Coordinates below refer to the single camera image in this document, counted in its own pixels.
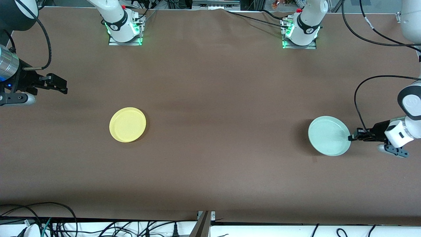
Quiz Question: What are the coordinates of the light green round plate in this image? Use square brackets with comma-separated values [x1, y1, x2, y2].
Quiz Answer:
[308, 116, 352, 156]

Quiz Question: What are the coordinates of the yellow round plate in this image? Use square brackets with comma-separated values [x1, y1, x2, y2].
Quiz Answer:
[109, 107, 147, 143]

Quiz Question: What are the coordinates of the white lower shelf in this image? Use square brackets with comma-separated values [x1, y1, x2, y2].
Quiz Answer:
[0, 220, 421, 237]

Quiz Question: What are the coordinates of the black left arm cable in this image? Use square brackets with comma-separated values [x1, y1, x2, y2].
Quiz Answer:
[354, 75, 421, 133]

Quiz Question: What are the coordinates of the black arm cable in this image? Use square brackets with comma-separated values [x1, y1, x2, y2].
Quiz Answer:
[3, 0, 52, 70]
[354, 75, 421, 133]

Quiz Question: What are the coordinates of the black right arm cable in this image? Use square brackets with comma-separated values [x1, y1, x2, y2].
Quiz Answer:
[3, 0, 52, 70]

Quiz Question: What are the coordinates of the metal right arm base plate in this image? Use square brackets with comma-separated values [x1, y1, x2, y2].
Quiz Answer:
[108, 15, 145, 46]

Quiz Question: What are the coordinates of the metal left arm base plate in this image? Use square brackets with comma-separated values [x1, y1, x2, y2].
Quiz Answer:
[281, 18, 318, 50]

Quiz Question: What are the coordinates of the black hanging cable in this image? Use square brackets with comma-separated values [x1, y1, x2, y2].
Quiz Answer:
[360, 0, 421, 53]
[341, 0, 421, 48]

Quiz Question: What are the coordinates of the black looped floor cable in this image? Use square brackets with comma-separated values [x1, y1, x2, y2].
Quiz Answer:
[0, 202, 78, 237]

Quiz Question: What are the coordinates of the green cable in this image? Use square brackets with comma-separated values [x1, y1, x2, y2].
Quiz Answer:
[41, 217, 52, 237]

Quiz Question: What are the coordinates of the black cable across table edge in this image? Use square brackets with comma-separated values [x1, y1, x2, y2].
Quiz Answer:
[225, 9, 285, 27]

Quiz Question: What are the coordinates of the aluminium frame bar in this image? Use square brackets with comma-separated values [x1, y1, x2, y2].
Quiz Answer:
[192, 0, 241, 11]

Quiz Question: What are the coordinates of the metal table edge bracket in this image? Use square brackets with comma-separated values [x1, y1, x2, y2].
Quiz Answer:
[189, 211, 216, 237]

